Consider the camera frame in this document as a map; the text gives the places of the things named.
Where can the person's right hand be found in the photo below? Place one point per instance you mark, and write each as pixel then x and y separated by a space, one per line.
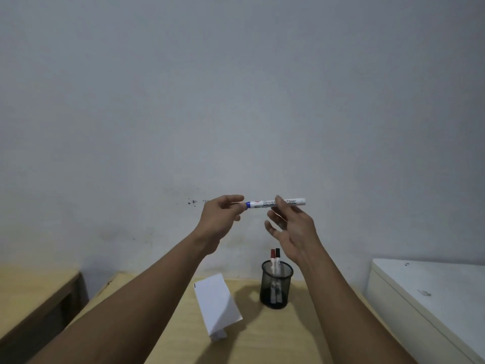
pixel 297 229

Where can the person's left hand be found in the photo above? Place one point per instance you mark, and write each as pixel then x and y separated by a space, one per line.
pixel 216 219

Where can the person's right middle finger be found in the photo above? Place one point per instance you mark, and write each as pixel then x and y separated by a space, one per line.
pixel 276 219

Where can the person's left thumb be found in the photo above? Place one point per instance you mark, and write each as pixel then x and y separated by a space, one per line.
pixel 232 199

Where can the person's right thumb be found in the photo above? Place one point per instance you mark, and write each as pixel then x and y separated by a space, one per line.
pixel 281 203

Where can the white blue-capped board marker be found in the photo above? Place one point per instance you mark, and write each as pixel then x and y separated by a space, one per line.
pixel 276 202

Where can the person's left forearm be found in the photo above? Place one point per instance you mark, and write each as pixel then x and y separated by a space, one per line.
pixel 125 310

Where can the person's right forearm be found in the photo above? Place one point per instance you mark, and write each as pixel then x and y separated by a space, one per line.
pixel 341 310

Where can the black-capped white marker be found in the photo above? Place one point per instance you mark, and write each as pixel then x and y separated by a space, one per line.
pixel 278 262

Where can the red-capped white marker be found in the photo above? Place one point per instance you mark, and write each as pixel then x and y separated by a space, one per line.
pixel 273 263

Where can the black mesh pen holder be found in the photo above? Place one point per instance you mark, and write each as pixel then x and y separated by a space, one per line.
pixel 276 284

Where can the white folded paper stand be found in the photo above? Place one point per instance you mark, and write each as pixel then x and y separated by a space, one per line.
pixel 216 305

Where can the white cabinet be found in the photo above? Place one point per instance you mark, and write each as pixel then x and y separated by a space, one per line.
pixel 428 307

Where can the wooden side table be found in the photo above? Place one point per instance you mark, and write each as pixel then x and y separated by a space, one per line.
pixel 34 299

